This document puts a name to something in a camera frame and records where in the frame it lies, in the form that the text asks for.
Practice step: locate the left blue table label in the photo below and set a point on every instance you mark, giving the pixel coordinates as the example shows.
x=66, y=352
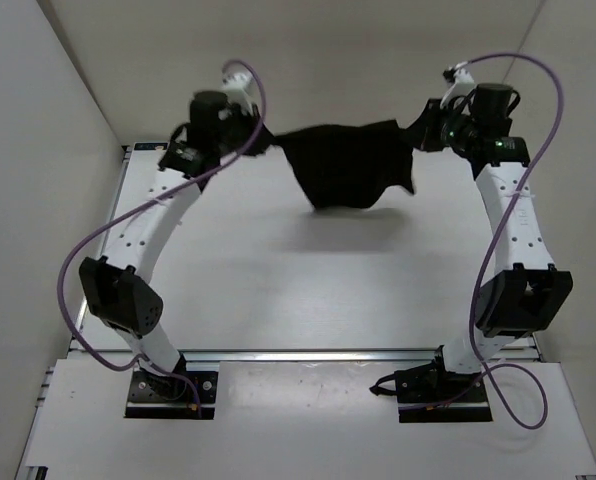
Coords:
x=150, y=146

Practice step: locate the aluminium table rail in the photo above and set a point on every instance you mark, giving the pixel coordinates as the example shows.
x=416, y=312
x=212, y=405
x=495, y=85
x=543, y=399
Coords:
x=522, y=353

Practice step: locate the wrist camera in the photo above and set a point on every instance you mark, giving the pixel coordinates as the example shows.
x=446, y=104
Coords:
x=455, y=80
x=238, y=82

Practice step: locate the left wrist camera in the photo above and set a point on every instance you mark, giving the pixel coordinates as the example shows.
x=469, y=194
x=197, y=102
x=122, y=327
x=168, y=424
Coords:
x=238, y=82

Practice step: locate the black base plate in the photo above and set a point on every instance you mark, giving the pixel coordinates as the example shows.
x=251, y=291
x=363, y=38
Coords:
x=154, y=397
x=429, y=394

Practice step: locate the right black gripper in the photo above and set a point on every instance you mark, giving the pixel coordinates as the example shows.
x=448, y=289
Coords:
x=422, y=133

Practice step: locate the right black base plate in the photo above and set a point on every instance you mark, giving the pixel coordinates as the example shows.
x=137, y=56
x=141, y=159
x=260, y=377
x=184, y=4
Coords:
x=429, y=394

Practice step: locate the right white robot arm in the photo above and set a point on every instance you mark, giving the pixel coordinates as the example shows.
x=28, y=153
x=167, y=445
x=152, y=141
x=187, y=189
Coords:
x=526, y=290

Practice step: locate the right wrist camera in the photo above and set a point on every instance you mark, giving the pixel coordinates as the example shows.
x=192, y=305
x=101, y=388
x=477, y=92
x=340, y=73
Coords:
x=455, y=80

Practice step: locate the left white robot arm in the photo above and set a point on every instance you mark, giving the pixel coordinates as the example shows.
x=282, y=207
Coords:
x=117, y=284

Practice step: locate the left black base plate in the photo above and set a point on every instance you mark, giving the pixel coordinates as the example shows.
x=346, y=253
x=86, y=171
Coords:
x=154, y=397

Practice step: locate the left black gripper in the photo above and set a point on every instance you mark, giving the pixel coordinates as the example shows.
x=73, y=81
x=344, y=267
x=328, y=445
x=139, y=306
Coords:
x=266, y=139

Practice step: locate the black skirt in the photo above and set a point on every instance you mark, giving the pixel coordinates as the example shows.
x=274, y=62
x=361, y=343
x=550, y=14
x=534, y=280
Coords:
x=340, y=166

